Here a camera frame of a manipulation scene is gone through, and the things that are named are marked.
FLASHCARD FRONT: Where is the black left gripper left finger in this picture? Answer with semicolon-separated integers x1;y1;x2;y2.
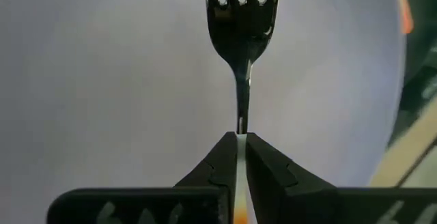
46;131;239;224

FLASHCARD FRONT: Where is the steel fork with orange handle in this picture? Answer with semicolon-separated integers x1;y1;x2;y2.
204;0;283;224

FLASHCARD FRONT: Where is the dark green plastic tray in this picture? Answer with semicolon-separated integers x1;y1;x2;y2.
386;0;437;148

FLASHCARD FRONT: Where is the pale blue round plate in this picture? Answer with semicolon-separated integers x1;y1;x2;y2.
0;0;408;224

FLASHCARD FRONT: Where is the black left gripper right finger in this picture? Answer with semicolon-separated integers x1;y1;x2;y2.
245;132;437;224

